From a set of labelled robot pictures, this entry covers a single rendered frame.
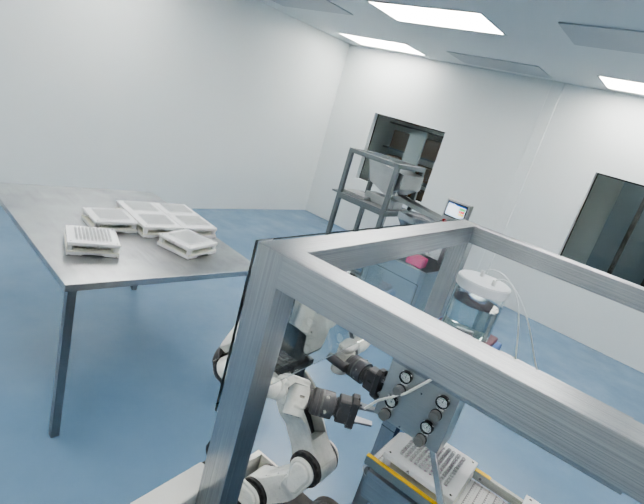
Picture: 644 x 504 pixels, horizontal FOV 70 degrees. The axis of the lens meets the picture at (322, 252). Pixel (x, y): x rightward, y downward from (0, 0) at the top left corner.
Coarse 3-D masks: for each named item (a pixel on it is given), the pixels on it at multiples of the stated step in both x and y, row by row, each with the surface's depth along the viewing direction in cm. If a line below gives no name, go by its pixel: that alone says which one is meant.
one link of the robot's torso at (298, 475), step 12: (264, 468) 202; (276, 468) 198; (288, 468) 190; (300, 468) 173; (252, 480) 194; (264, 480) 192; (276, 480) 188; (288, 480) 178; (300, 480) 174; (312, 480) 172; (264, 492) 192; (276, 492) 189; (288, 492) 181; (300, 492) 176
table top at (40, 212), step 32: (0, 192) 282; (32, 192) 298; (64, 192) 314; (96, 192) 333; (128, 192) 355; (32, 224) 251; (64, 224) 263; (64, 256) 226; (96, 256) 235; (128, 256) 246; (160, 256) 257; (224, 256) 284; (64, 288) 201; (96, 288) 211
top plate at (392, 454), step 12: (396, 444) 153; (384, 456) 149; (396, 456) 148; (408, 468) 144; (420, 468) 146; (444, 468) 149; (468, 468) 152; (420, 480) 142; (432, 480) 142; (444, 480) 143; (456, 480) 145; (444, 492) 139; (456, 492) 140
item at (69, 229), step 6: (66, 228) 240; (72, 228) 242; (84, 228) 247; (102, 228) 253; (108, 228) 256; (66, 234) 233; (72, 234) 235; (96, 234) 243; (114, 234) 250; (66, 240) 229; (72, 240) 228; (78, 240) 230; (84, 240) 232; (90, 240) 234; (114, 240) 242; (90, 246) 232; (96, 246) 233; (102, 246) 234; (108, 246) 236; (114, 246) 237; (120, 246) 239
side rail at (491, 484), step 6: (474, 474) 158; (480, 474) 156; (480, 480) 157; (486, 480) 155; (492, 480) 155; (486, 486) 156; (492, 486) 154; (498, 486) 153; (498, 492) 153; (504, 492) 152; (510, 492) 152; (504, 498) 152; (510, 498) 151; (516, 498) 150
